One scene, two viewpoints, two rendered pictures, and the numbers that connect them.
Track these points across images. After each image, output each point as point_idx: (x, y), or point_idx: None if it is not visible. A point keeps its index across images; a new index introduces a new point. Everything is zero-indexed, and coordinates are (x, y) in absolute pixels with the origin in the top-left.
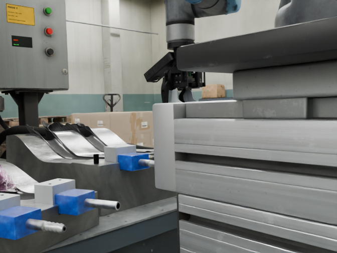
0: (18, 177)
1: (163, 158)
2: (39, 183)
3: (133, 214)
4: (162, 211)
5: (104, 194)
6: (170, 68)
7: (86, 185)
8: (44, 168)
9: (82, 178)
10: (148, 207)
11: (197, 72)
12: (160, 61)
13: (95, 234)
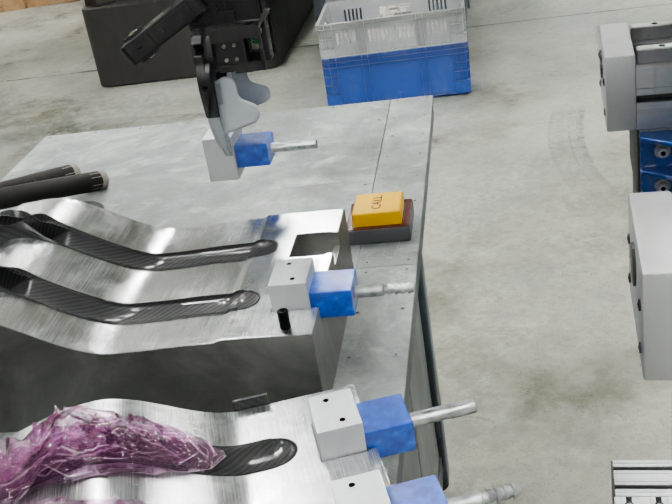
0: (176, 423)
1: (667, 342)
2: (319, 426)
3: (367, 385)
4: (399, 357)
5: (322, 376)
6: (209, 33)
7: (272, 373)
8: (112, 367)
9: (261, 364)
10: (361, 358)
11: (265, 27)
12: (171, 16)
13: (398, 457)
